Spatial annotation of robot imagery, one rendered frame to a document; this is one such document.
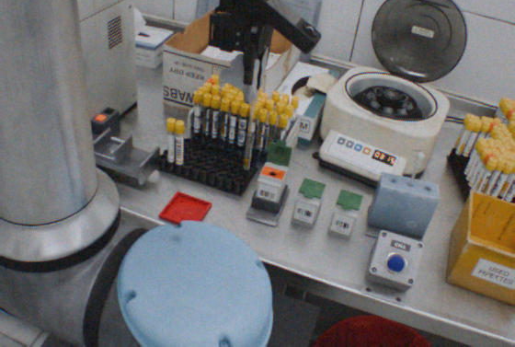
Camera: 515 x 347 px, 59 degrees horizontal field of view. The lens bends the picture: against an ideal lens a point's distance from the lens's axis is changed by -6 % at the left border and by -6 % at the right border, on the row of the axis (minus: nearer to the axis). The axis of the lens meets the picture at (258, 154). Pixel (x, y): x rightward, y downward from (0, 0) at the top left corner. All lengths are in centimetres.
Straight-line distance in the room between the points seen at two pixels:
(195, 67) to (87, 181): 69
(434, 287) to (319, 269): 19
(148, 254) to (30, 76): 16
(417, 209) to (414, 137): 17
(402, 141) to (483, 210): 20
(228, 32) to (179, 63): 33
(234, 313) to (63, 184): 15
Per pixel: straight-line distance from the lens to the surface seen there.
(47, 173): 34
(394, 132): 93
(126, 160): 88
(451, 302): 80
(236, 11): 73
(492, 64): 127
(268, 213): 82
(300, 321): 61
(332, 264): 78
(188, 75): 104
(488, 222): 90
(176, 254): 37
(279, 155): 81
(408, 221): 84
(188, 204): 84
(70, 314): 40
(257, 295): 36
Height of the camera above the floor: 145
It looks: 37 degrees down
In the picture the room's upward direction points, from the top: 7 degrees clockwise
